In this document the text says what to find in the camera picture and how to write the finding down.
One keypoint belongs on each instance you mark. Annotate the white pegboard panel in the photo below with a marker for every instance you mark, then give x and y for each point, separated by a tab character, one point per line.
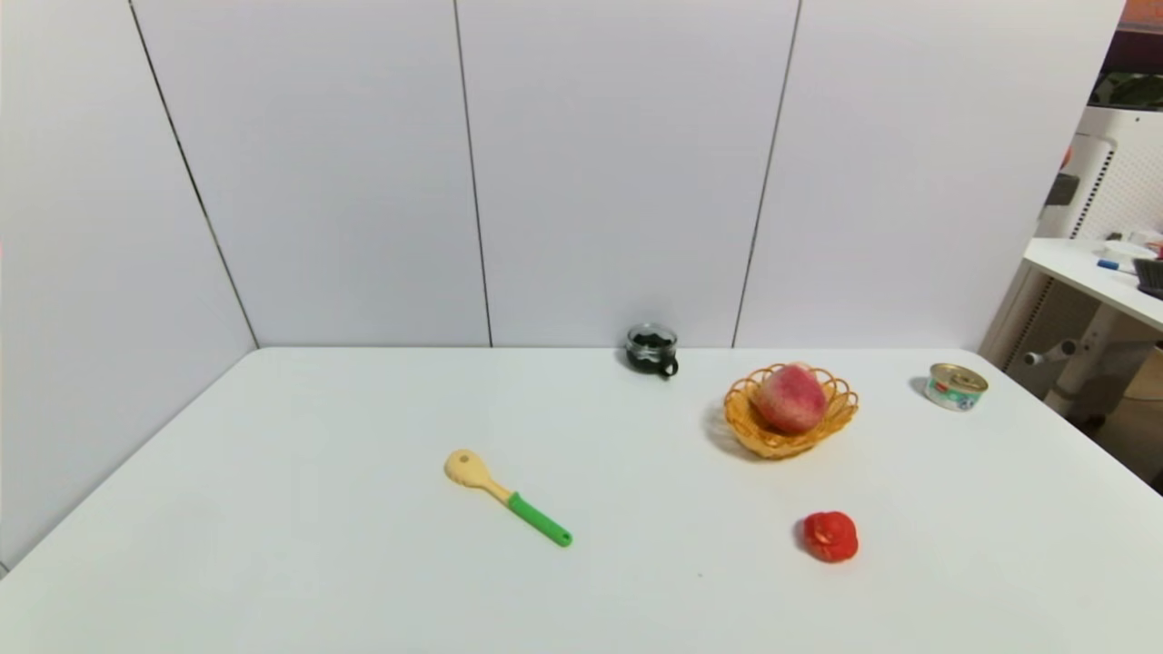
1127	182

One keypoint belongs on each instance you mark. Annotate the blue marker pen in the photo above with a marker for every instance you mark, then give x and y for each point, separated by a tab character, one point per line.
1114	266

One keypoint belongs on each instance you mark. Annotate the pink red peach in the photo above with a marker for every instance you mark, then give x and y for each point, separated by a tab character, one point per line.
790	398

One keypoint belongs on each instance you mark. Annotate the red tomato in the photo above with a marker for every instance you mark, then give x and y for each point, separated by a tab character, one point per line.
830	537

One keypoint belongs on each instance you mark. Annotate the dark green shelf item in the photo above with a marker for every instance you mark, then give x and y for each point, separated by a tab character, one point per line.
1131	91

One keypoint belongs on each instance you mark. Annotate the black holder on pegboard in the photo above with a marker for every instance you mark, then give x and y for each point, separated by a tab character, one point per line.
1061	189

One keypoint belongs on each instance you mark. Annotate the yellow woven plastic basket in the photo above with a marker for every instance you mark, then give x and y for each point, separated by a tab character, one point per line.
772	441

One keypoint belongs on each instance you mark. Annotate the small tin can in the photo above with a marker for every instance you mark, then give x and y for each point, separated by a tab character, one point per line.
956	388

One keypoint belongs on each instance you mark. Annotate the white bowl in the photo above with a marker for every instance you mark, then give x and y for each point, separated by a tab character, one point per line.
1128	249

